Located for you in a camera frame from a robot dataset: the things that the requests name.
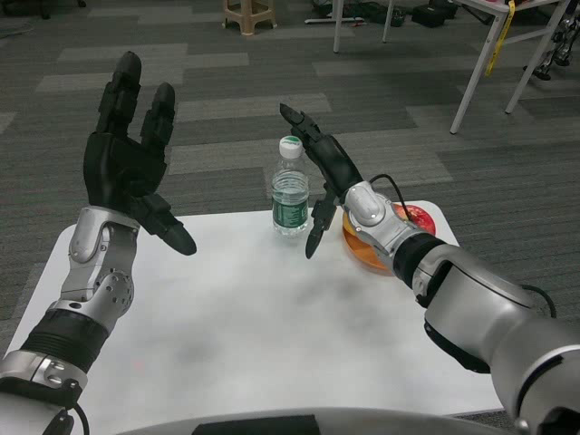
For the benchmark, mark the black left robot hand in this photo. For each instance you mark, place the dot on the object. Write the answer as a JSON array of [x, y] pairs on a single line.
[[118, 167]]

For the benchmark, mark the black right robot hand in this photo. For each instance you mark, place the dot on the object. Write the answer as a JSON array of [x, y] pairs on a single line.
[[335, 163]]

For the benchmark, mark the clear water bottle green label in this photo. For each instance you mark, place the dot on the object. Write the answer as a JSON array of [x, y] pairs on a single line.
[[290, 199]]

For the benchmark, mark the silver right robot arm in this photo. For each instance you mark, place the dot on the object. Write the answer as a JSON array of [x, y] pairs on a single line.
[[476, 294]]

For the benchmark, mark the orange plate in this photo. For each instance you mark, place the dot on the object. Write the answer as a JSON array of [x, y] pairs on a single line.
[[358, 249]]

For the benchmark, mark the red apple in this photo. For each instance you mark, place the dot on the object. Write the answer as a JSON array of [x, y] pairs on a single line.
[[421, 219]]

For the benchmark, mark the small white desk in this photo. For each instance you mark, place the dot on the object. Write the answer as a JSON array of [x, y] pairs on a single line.
[[333, 20]]

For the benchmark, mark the long white table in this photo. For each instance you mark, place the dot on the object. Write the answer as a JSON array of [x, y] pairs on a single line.
[[476, 68]]

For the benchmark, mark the beige plastic stool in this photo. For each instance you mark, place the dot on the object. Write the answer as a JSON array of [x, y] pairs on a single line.
[[247, 18]]

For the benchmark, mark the black box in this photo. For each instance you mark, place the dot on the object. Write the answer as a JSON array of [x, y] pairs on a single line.
[[432, 16]]

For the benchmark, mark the yellow tape measure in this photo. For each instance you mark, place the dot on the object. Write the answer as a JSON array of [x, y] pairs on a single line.
[[496, 45]]

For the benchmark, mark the silver black humanoid robot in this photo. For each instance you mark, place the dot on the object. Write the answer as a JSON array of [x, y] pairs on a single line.
[[562, 41]]

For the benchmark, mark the silver robot chest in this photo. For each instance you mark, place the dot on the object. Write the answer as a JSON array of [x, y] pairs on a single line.
[[385, 421]]

